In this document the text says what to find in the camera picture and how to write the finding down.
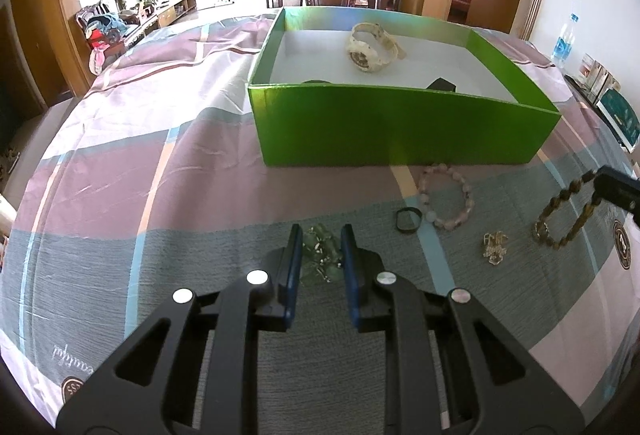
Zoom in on gold charm pendant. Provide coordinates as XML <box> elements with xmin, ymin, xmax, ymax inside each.
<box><xmin>481</xmin><ymin>231</ymin><xmax>511</xmax><ymax>266</ymax></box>

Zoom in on small black ring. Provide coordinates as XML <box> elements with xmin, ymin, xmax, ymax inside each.
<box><xmin>395</xmin><ymin>208</ymin><xmax>420</xmax><ymax>234</ymax></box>

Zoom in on plaid tablecloth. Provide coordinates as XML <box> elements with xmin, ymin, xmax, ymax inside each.
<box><xmin>0</xmin><ymin>10</ymin><xmax>640</xmax><ymax>435</ymax></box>

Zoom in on dark brown bead bracelet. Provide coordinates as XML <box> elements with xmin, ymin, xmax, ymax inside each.
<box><xmin>531</xmin><ymin>170</ymin><xmax>601</xmax><ymax>249</ymax></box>

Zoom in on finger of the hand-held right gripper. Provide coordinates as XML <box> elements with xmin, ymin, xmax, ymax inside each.
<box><xmin>592</xmin><ymin>165</ymin><xmax>640</xmax><ymax>216</ymax></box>

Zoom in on green cardboard box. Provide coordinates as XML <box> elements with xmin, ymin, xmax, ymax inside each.
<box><xmin>247</xmin><ymin>6</ymin><xmax>561</xmax><ymax>167</ymax></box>

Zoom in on wooden television cabinet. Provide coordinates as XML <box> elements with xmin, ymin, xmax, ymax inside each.
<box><xmin>120</xmin><ymin>0</ymin><xmax>197</xmax><ymax>34</ymax></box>

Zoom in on wooden armchair with clothes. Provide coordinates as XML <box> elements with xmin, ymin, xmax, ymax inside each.
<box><xmin>76</xmin><ymin>0</ymin><xmax>147</xmax><ymax>52</ymax></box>

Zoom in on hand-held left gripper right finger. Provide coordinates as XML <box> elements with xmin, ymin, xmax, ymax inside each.
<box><xmin>340</xmin><ymin>224</ymin><xmax>586</xmax><ymax>435</ymax></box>

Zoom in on green bead bracelet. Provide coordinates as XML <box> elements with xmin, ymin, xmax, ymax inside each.
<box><xmin>299</xmin><ymin>225</ymin><xmax>347</xmax><ymax>287</ymax></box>

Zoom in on plastic water bottle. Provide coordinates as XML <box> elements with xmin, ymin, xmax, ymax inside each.
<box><xmin>550</xmin><ymin>13</ymin><xmax>581</xmax><ymax>70</ymax></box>

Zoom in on white wrist watch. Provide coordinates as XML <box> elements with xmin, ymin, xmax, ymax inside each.
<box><xmin>346</xmin><ymin>22</ymin><xmax>407</xmax><ymax>74</ymax></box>

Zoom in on pale pink bead bracelet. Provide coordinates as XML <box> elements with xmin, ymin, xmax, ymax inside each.
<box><xmin>419</xmin><ymin>163</ymin><xmax>475</xmax><ymax>231</ymax></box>

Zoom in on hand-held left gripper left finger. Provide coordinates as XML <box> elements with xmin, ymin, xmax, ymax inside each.
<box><xmin>55</xmin><ymin>224</ymin><xmax>305</xmax><ymax>435</ymax></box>

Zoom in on small printed boxes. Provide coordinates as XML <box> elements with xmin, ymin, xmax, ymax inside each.
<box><xmin>575</xmin><ymin>56</ymin><xmax>622</xmax><ymax>102</ymax></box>

